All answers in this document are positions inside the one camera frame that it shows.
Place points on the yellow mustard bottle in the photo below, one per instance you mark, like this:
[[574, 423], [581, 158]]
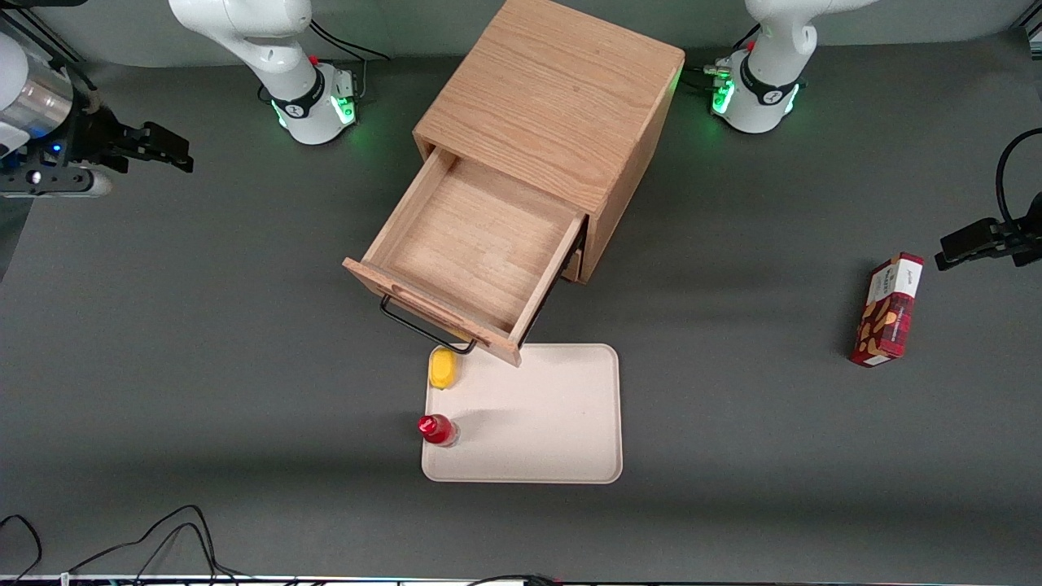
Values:
[[444, 369]]

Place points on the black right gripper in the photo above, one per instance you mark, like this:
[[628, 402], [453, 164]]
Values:
[[91, 136]]

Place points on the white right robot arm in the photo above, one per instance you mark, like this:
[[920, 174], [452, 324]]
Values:
[[277, 49]]

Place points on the beige plastic tray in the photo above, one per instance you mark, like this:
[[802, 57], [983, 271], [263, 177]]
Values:
[[537, 423]]

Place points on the red plaid cookie box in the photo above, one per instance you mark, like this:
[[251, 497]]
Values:
[[887, 313]]

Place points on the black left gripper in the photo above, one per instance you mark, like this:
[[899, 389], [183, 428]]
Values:
[[1012, 237]]

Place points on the red ketchup bottle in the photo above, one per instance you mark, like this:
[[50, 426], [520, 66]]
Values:
[[435, 429]]

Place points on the wooden drawer cabinet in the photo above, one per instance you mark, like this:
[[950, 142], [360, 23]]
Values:
[[553, 89]]

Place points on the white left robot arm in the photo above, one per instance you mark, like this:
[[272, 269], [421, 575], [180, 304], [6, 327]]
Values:
[[765, 73]]

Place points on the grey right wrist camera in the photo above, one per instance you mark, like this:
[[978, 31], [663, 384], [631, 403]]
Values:
[[49, 181]]

